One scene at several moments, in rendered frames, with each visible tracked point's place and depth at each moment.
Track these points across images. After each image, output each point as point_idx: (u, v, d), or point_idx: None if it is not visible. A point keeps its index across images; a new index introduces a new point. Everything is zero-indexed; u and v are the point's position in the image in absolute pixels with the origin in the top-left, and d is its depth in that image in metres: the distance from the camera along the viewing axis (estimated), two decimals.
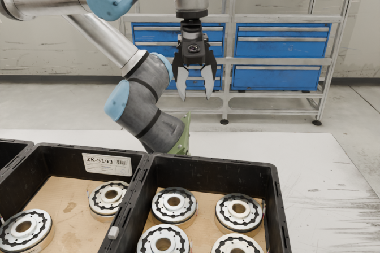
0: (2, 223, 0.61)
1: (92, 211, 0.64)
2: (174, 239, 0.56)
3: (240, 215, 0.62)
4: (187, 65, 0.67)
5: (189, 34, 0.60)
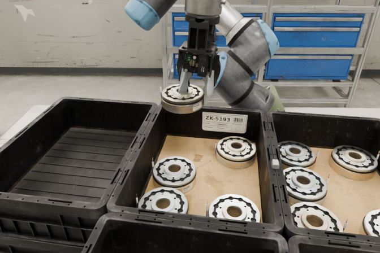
0: (152, 166, 0.69)
1: (224, 158, 0.73)
2: (311, 177, 0.65)
3: (358, 160, 0.70)
4: None
5: None
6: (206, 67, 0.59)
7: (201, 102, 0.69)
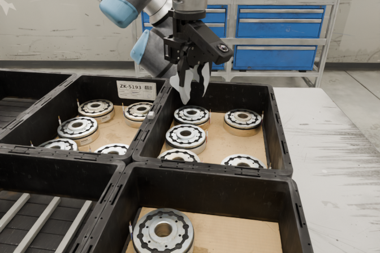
0: (60, 124, 0.78)
1: (128, 119, 0.82)
2: (194, 131, 0.74)
3: (244, 119, 0.79)
4: (193, 66, 0.65)
5: (206, 35, 0.60)
6: (168, 50, 0.68)
7: (109, 115, 0.85)
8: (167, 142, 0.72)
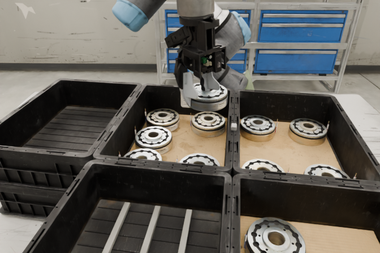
0: (135, 134, 0.82)
1: (197, 129, 0.86)
2: (198, 89, 0.71)
3: (310, 129, 0.83)
4: None
5: None
6: (221, 61, 0.61)
7: (177, 124, 0.89)
8: None
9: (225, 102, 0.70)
